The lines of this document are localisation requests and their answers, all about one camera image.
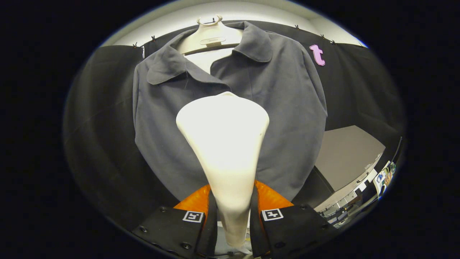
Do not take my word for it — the white garment steamer head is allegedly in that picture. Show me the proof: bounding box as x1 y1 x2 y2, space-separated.
176 91 270 249

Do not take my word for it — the grey table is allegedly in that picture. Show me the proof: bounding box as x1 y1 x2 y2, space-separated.
292 125 386 213

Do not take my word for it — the grey collared shirt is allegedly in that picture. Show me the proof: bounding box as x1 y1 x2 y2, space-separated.
132 21 328 202

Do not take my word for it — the white clothes hanger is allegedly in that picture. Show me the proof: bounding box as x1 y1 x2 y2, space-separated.
176 14 245 75

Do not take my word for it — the row of black cloth clips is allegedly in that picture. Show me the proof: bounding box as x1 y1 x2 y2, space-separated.
132 23 365 49

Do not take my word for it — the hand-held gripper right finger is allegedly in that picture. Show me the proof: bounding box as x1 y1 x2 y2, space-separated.
249 180 336 258

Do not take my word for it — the white desk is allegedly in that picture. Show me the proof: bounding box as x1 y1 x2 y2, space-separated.
372 161 396 197

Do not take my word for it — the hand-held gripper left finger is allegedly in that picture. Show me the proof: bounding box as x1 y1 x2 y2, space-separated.
131 184 219 259

